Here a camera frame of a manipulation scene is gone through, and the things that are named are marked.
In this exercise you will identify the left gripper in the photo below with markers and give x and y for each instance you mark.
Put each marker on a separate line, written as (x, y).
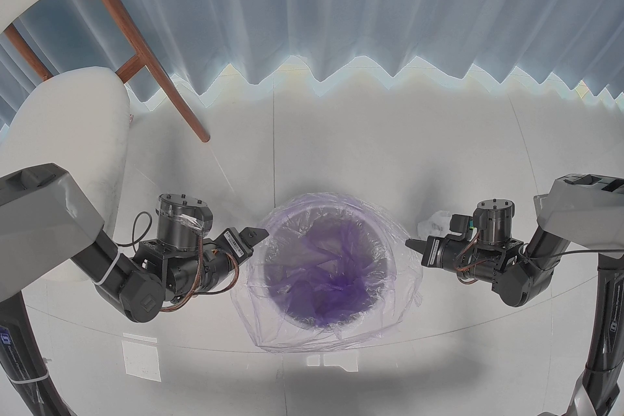
(209, 272)

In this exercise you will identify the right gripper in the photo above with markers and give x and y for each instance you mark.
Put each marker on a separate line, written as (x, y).
(448, 253)

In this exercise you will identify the purple plastic bag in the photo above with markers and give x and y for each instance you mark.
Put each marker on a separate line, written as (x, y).
(331, 282)

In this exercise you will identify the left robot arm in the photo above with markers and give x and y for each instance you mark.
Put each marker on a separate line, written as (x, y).
(44, 219)

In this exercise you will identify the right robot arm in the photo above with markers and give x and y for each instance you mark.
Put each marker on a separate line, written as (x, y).
(580, 214)

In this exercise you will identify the white trash bin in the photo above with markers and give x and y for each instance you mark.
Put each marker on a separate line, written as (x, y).
(285, 233)

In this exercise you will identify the crumpled white plastic wrapper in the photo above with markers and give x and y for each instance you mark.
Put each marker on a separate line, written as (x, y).
(434, 223)

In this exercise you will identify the white cushioned wooden chair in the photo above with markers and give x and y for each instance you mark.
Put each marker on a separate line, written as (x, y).
(73, 136)

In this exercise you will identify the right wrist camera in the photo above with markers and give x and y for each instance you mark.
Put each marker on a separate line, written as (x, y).
(458, 224)

